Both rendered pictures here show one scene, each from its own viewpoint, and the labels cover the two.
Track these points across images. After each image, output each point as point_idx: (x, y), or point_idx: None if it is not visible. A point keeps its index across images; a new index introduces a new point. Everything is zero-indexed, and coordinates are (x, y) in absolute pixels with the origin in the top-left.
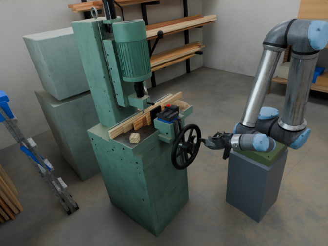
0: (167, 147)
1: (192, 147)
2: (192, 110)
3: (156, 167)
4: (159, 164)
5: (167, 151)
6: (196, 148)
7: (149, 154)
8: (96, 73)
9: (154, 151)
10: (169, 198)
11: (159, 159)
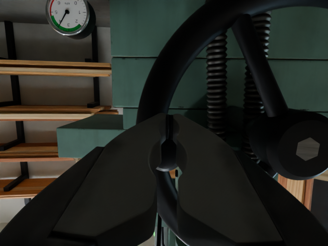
0: (229, 69)
1: (283, 139)
2: (61, 139)
3: (308, 18)
4: (287, 18)
5: (233, 49)
6: (190, 62)
7: (320, 100)
8: None
9: (293, 94)
10: None
11: (283, 44)
